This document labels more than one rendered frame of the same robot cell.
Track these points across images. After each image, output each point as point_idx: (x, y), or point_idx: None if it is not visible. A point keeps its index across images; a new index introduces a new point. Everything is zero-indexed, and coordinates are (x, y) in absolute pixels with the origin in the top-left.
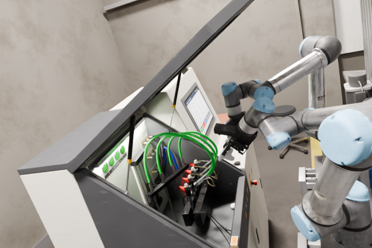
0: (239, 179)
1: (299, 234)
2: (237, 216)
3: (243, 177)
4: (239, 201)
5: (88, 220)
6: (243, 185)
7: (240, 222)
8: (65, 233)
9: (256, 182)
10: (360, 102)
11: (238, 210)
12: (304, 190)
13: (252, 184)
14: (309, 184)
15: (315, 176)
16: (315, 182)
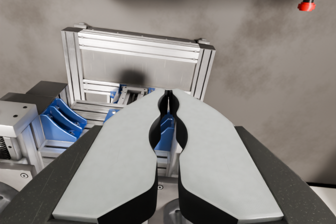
0: None
1: (6, 128)
2: None
3: None
4: None
5: None
6: None
7: None
8: None
9: (302, 10)
10: None
11: None
12: (175, 133)
13: None
14: (174, 152)
15: (161, 182)
16: (176, 161)
